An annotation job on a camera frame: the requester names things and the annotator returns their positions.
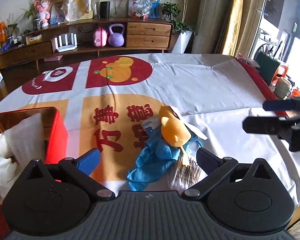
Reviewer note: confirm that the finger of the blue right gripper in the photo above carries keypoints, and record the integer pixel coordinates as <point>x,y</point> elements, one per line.
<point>279,105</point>

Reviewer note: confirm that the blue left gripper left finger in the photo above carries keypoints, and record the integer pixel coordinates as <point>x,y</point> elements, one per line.
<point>89,161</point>

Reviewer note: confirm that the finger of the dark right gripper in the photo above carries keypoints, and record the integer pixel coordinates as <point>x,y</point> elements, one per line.
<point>271,125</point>

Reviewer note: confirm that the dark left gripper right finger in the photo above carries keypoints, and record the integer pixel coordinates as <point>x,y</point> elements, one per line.
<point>207,161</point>

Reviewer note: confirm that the orange plush duck toy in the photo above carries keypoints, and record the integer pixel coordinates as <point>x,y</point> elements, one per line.
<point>174,132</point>

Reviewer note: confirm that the blue rubber glove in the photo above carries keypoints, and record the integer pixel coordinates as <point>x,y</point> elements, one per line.
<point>158,159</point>

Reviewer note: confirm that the white printed face mask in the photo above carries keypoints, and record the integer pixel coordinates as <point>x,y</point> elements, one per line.
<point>152,123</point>

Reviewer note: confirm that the clear pack of swabs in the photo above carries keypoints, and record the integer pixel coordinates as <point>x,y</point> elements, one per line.
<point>186,176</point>

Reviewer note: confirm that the red metal tin box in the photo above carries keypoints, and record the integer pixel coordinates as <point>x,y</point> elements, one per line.
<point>54,129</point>

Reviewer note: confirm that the printed white red tablecloth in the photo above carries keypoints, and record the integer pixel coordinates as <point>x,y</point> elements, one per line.
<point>104,102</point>

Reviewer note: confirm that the white gauze cloth bag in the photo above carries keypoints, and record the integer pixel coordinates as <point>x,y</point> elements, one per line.
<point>26,140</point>

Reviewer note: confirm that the white rolled socks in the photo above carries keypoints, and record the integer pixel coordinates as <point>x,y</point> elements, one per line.
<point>9,169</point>

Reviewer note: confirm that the white plant pot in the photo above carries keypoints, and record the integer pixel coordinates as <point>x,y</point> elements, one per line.
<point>181,42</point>

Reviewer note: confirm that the white wifi router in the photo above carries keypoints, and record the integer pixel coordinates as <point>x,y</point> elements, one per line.
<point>65,42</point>

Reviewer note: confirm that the purple kettlebell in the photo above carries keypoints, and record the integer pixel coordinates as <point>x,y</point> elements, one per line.
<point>116,39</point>

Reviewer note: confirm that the long wooden tv cabinet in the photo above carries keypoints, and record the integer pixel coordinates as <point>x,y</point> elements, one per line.
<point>152,34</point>

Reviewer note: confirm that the pink toy suitcase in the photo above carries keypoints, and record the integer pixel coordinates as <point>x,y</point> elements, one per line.
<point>100,37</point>

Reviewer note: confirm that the black speaker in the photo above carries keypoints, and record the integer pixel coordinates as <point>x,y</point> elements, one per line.
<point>105,9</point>

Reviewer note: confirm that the green potted tree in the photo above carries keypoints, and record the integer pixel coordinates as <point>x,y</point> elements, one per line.
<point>176,16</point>

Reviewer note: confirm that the small potted plant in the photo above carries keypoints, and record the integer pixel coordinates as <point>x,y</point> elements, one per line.
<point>33,13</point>

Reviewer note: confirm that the clear plastic bag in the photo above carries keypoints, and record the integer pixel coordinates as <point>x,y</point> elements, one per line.
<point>141,9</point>

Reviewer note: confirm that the pink doll figure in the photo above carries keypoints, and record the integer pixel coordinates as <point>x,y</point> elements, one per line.
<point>42,10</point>

